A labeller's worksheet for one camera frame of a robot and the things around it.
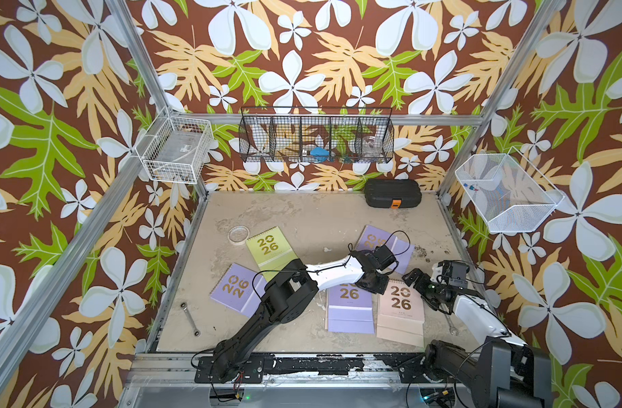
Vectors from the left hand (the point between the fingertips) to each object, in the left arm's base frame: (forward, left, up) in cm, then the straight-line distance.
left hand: (384, 287), depth 90 cm
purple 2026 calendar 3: (-1, +51, +1) cm, 51 cm away
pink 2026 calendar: (-9, -4, 0) cm, 10 cm away
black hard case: (+46, -12, +1) cm, 48 cm away
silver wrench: (-15, +63, -1) cm, 65 cm away
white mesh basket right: (+21, -39, +27) cm, 52 cm away
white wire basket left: (+34, +72, +34) cm, 87 cm away
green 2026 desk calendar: (+15, +42, 0) cm, 45 cm away
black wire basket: (+50, +25, +29) cm, 63 cm away
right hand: (+1, -9, +1) cm, 9 cm away
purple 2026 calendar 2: (+5, -2, +17) cm, 18 cm away
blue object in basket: (+43, +23, +26) cm, 55 cm away
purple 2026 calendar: (-8, +13, +1) cm, 15 cm away
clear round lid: (+23, +57, -1) cm, 62 cm away
